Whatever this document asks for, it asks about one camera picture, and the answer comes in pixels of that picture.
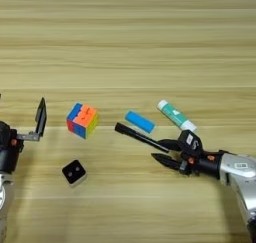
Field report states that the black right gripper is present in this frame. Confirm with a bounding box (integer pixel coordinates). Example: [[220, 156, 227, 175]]
[[150, 138, 223, 181]]

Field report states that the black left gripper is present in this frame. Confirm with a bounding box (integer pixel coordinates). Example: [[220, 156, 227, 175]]
[[0, 97, 48, 175]]

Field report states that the black marker pen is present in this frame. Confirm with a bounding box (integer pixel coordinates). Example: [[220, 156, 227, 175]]
[[113, 121, 171, 154]]

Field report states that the green white glue stick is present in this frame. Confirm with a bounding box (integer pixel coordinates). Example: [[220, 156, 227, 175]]
[[156, 98, 198, 134]]

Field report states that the multicolour puzzle cube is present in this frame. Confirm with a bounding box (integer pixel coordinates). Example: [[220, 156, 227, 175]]
[[65, 102, 101, 140]]

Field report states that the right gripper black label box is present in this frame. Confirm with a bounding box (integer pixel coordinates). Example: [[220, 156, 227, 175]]
[[177, 129, 204, 158]]

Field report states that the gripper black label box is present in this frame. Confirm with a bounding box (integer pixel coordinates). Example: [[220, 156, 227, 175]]
[[0, 120, 12, 138], [177, 129, 204, 158]]

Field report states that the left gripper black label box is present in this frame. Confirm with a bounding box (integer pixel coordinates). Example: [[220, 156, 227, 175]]
[[0, 120, 12, 138]]

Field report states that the blue rectangular eraser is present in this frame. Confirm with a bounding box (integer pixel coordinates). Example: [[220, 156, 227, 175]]
[[124, 109, 157, 134]]

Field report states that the small black two-dot cube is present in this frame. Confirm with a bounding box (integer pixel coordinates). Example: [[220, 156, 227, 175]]
[[61, 158, 89, 188]]

